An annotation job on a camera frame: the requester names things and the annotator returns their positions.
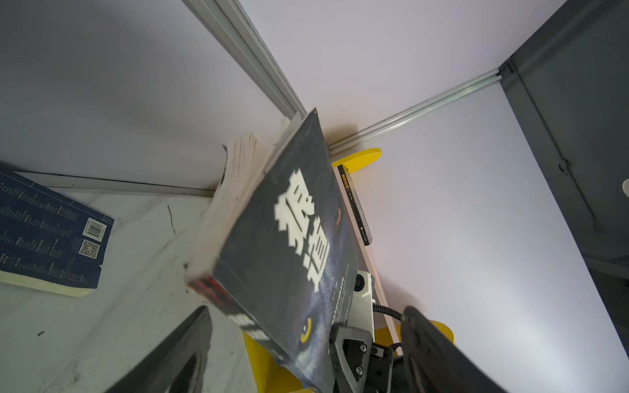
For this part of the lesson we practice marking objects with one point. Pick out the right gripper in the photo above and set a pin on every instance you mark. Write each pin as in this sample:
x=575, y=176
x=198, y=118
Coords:
x=358, y=368

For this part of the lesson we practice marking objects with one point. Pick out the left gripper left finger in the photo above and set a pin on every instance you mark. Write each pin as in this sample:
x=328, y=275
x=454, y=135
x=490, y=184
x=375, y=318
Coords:
x=178, y=363

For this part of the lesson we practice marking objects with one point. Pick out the black book yellow title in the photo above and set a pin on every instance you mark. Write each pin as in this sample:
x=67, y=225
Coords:
x=357, y=209

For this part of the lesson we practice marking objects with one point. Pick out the blue book front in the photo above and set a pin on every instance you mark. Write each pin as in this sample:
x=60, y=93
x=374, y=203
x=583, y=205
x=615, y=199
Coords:
x=50, y=242

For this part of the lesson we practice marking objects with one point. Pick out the black book with barcode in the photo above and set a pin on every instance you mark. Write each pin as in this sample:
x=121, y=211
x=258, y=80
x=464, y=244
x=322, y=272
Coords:
x=277, y=253

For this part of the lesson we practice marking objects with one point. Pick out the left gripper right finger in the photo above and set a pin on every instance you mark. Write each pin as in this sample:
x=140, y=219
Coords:
x=434, y=364

